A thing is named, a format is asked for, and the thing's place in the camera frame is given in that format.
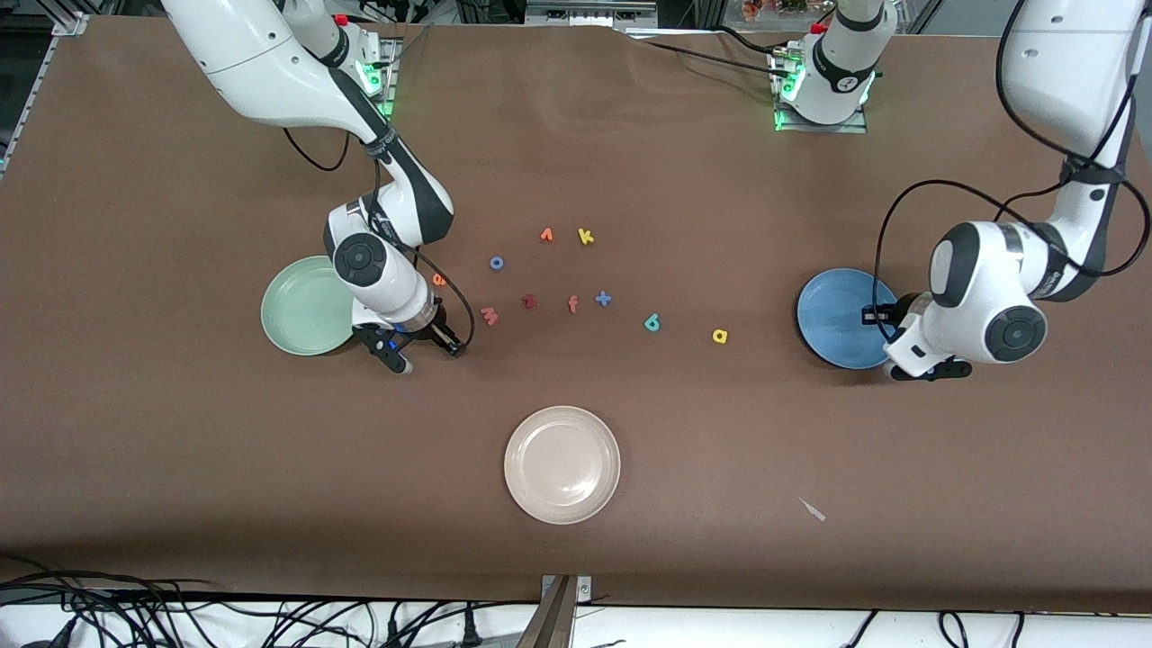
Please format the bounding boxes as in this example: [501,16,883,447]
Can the green plate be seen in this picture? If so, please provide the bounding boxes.
[260,256,363,357]

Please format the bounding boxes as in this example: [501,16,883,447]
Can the blue plate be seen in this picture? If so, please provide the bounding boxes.
[796,268,903,371]

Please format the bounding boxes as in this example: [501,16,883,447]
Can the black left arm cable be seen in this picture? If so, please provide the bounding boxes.
[871,0,1152,345]

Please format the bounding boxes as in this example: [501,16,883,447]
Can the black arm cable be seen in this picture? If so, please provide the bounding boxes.
[282,126,477,356]
[871,0,1152,345]

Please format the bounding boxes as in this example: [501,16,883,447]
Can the metal table edge bracket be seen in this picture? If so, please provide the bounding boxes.
[517,574,594,648]

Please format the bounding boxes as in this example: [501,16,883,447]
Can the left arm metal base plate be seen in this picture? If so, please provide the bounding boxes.
[769,45,870,135]

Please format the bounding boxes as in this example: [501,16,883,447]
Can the beige plate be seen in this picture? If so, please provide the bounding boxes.
[503,406,622,526]

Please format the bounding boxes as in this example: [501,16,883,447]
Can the black cables behind table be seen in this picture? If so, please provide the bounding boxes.
[621,22,797,73]

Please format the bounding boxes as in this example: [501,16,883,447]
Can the black floor cable bundle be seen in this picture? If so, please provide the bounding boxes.
[0,556,509,648]

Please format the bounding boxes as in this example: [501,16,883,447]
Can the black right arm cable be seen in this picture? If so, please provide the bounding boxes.
[282,126,477,356]

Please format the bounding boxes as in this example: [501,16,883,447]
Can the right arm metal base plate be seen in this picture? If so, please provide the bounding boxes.
[355,36,401,123]

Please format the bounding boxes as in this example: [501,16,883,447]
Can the black floor cables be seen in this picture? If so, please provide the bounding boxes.
[837,610,1027,648]

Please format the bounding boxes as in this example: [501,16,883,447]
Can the aluminium frame rail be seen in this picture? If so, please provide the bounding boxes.
[525,0,660,30]

